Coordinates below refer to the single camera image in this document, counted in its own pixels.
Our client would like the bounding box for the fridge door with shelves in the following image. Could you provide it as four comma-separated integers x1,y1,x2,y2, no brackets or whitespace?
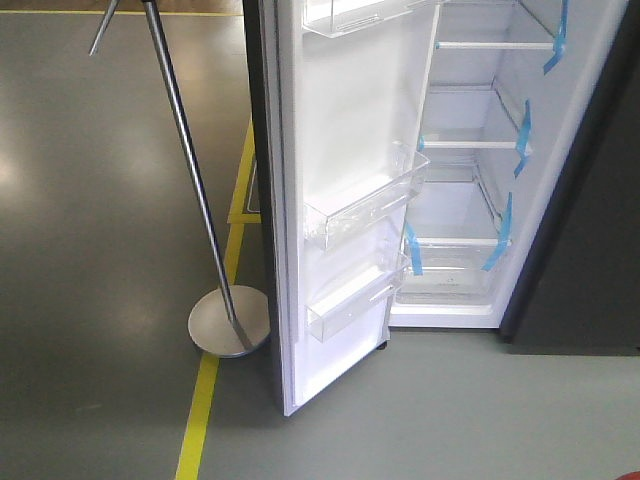
243,1,442,416

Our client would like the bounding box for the red yellow apple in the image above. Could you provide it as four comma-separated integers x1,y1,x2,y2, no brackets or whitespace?
616,469,640,480

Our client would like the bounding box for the dark grey fridge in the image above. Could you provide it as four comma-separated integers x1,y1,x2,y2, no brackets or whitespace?
390,1,639,355

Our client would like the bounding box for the silver sign stand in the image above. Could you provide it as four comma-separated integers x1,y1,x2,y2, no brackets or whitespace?
141,1,270,358

